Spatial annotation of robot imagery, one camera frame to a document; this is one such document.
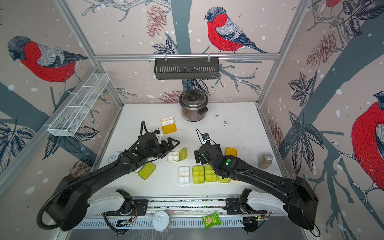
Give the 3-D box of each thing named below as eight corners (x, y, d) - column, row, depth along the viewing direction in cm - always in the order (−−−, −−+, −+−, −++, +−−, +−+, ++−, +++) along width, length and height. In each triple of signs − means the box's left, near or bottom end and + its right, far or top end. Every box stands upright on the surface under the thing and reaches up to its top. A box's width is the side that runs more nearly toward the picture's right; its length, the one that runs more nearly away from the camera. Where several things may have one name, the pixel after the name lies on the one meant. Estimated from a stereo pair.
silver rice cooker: (181, 124, 110) (178, 105, 94) (182, 109, 120) (180, 89, 104) (207, 124, 110) (208, 105, 94) (206, 109, 120) (207, 89, 104)
